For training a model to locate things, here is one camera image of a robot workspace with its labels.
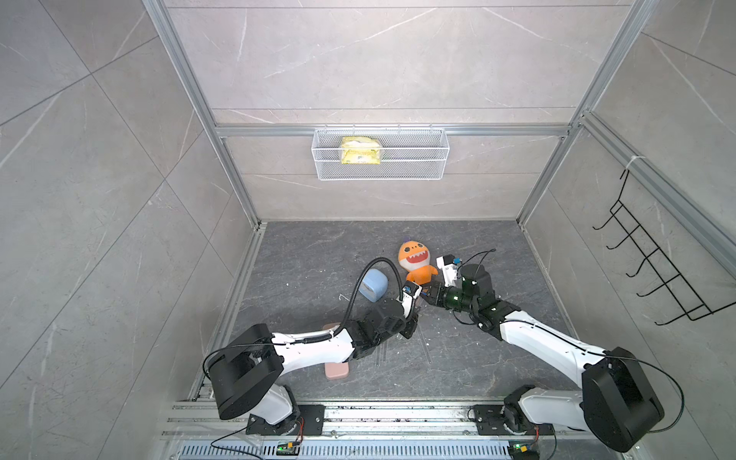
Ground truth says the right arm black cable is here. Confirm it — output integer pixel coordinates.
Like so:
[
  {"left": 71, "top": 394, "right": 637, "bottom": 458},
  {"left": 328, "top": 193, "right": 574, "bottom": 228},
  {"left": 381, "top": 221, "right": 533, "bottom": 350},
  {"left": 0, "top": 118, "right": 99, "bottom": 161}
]
[{"left": 459, "top": 248, "right": 686, "bottom": 435}]

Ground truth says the white wire mesh basket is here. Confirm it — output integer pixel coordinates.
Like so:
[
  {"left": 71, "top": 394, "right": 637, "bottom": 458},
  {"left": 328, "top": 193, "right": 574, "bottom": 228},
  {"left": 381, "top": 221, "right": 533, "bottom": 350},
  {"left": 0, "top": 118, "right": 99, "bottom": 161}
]
[{"left": 312, "top": 128, "right": 450, "bottom": 181}]

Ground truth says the orange shark plush toy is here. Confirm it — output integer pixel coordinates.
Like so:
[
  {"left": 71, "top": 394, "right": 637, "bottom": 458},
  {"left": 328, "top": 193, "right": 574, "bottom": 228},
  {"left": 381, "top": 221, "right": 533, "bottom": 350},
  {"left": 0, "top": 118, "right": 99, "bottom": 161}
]
[{"left": 398, "top": 241, "right": 438, "bottom": 286}]

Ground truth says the light blue plastic cup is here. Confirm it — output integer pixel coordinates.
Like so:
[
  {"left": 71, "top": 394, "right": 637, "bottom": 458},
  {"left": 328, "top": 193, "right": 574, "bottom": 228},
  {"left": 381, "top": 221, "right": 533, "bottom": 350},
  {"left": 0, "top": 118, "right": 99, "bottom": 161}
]
[{"left": 358, "top": 268, "right": 389, "bottom": 303}]

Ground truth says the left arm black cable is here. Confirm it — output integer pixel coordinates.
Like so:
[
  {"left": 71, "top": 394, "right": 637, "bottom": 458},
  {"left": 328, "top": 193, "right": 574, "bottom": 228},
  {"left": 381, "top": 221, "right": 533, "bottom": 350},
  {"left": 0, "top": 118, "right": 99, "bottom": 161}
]
[{"left": 202, "top": 257, "right": 406, "bottom": 378}]

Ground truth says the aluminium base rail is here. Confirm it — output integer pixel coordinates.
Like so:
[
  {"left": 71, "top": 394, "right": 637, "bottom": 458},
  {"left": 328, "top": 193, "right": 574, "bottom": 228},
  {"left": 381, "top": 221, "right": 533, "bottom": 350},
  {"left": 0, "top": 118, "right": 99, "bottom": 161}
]
[{"left": 151, "top": 400, "right": 620, "bottom": 459}]

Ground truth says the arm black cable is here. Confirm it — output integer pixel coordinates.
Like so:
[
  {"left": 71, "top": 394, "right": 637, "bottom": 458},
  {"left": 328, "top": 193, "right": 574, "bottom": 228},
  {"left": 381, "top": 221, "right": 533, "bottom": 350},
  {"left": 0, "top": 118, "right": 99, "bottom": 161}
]
[
  {"left": 202, "top": 257, "right": 406, "bottom": 378},
  {"left": 459, "top": 248, "right": 686, "bottom": 435}
]

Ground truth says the black wire hook rack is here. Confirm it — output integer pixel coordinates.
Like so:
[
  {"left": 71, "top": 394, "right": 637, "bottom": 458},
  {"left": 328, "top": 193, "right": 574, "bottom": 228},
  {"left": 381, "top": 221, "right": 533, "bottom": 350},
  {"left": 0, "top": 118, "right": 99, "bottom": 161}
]
[{"left": 591, "top": 170, "right": 735, "bottom": 327}]

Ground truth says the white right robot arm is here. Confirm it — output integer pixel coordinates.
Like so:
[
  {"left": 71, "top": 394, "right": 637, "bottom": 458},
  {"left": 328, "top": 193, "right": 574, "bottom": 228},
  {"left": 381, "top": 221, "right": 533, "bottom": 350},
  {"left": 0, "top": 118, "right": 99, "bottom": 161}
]
[{"left": 422, "top": 264, "right": 665, "bottom": 452}]

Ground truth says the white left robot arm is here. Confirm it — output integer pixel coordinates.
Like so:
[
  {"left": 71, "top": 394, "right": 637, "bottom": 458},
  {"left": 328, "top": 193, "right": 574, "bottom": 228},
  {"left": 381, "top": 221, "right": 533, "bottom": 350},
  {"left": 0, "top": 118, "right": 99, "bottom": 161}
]
[{"left": 203, "top": 295, "right": 418, "bottom": 426}]

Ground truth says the yellow packet in basket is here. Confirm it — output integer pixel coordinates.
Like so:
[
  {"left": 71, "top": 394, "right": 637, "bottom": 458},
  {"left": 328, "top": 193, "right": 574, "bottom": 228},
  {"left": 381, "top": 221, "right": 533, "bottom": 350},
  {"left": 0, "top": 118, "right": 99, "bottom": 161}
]
[{"left": 340, "top": 136, "right": 383, "bottom": 165}]

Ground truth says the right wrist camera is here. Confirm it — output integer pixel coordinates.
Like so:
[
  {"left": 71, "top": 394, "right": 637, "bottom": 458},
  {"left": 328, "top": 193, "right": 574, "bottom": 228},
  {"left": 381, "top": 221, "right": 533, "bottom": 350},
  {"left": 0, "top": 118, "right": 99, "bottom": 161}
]
[{"left": 436, "top": 255, "right": 462, "bottom": 288}]

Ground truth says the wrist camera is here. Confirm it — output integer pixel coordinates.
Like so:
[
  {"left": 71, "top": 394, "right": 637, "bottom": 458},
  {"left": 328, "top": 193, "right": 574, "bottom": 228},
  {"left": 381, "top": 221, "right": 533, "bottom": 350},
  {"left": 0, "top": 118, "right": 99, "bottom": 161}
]
[
  {"left": 436, "top": 255, "right": 462, "bottom": 288},
  {"left": 400, "top": 280, "right": 422, "bottom": 319}
]

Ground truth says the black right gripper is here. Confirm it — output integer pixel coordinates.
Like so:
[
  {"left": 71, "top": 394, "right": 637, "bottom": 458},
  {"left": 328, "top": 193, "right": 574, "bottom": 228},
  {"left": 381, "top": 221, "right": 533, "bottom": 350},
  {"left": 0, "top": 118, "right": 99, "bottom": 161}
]
[{"left": 414, "top": 281, "right": 476, "bottom": 315}]

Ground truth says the pink rectangular case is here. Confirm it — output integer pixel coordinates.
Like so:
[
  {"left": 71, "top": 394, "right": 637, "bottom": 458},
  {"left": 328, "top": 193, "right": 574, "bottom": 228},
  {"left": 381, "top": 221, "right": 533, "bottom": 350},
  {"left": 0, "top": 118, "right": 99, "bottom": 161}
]
[{"left": 323, "top": 323, "right": 351, "bottom": 381}]

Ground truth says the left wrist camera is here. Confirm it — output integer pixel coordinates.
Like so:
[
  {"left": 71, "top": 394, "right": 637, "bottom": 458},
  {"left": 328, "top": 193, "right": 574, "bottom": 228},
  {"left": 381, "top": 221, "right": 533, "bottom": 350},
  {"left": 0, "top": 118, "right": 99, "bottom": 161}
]
[{"left": 400, "top": 280, "right": 422, "bottom": 319}]

